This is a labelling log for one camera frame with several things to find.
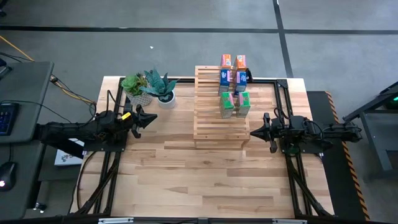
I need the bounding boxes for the grey metal cart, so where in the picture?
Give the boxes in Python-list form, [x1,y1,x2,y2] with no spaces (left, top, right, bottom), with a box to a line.
[341,81,398,181]

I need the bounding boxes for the succulent in patterned pot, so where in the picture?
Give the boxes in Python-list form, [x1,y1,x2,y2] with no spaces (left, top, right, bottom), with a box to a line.
[120,73,154,108]

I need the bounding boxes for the orange Mini Wheats cereal box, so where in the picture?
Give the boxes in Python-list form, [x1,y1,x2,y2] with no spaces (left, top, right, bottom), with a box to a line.
[233,54,248,72]
[220,54,233,70]

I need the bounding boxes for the black backlit keyboard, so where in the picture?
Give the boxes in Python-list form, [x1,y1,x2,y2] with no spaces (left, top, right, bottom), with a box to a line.
[0,102,21,136]

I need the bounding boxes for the green Apple Jacks cereal box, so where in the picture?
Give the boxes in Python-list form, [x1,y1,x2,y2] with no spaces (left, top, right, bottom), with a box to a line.
[219,91,236,119]
[235,91,251,118]

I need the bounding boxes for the black mat with hazard stripe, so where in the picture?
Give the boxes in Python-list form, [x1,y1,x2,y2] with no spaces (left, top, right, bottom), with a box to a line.
[306,90,371,222]

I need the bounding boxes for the white printed box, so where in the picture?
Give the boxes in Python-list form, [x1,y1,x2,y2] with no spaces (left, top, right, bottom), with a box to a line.
[54,138,85,166]

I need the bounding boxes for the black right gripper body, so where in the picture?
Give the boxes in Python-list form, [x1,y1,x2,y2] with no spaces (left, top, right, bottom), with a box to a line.
[269,116,293,146]

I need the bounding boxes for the wooden slatted shelf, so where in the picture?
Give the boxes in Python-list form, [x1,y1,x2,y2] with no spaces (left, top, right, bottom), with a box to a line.
[193,65,251,149]

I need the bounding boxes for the silver metal bracket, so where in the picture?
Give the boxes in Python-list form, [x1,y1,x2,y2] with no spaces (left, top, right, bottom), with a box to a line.
[98,217,134,224]
[272,219,308,224]

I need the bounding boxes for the grey side desk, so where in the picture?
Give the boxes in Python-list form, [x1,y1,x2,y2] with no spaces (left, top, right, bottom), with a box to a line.
[0,139,47,220]
[0,61,55,144]

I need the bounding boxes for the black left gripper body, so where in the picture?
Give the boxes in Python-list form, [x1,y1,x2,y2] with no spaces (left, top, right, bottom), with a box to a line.
[118,108,141,133]

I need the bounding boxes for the blue Frosted Flakes cereal box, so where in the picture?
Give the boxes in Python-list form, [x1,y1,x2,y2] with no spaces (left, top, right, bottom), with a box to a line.
[218,68,233,96]
[233,70,248,96]

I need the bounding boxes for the snake plant in white pot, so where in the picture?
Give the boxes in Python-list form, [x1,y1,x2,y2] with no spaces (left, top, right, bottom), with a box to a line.
[139,67,180,110]

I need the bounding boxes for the yellow cable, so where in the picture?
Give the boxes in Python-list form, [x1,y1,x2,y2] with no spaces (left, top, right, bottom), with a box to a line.
[0,35,97,105]

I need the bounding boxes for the black aluminium table frame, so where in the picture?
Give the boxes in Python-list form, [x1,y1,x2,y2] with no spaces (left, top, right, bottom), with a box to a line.
[71,77,335,218]

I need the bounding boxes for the black computer mouse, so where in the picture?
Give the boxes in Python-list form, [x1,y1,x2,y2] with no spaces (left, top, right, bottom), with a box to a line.
[0,161,18,191]

